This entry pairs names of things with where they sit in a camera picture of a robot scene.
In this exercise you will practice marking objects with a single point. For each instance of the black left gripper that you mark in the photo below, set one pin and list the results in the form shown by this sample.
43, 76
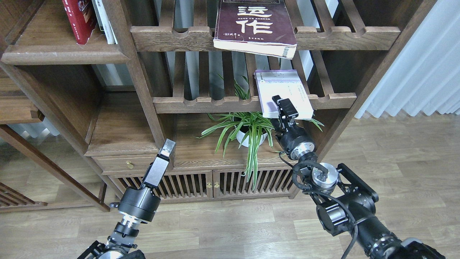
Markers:
142, 203

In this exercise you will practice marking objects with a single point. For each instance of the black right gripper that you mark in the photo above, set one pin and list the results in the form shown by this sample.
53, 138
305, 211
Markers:
294, 140

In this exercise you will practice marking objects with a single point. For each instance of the white purple book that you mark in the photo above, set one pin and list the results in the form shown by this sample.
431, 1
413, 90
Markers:
286, 84

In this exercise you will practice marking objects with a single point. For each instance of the red survival guide book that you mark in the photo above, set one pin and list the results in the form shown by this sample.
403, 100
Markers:
82, 19

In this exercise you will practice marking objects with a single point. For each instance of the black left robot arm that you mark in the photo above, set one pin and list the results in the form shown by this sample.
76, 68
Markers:
119, 242

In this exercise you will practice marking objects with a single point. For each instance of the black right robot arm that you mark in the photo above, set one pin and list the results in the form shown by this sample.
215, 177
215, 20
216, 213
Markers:
344, 202

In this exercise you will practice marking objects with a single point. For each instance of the white upright books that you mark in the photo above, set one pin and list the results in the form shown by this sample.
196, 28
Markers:
103, 21

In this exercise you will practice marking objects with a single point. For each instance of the brass drawer knob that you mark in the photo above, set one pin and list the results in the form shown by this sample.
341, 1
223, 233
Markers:
130, 165

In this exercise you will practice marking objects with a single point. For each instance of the green spider plant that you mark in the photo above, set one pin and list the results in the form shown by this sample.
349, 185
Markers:
229, 124

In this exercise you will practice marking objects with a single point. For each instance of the white plant pot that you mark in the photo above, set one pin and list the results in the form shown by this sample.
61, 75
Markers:
245, 141

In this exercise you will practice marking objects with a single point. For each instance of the dark maroon book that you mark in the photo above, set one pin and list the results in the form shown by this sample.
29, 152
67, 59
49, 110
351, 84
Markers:
256, 27

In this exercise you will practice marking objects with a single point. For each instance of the dark wooden bookshelf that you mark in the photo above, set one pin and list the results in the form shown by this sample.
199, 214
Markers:
118, 103

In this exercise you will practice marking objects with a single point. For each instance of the white pleated curtain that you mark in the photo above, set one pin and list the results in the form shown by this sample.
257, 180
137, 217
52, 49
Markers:
425, 77

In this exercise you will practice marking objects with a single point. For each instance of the wooden side furniture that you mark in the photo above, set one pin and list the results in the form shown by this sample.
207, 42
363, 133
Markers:
33, 153

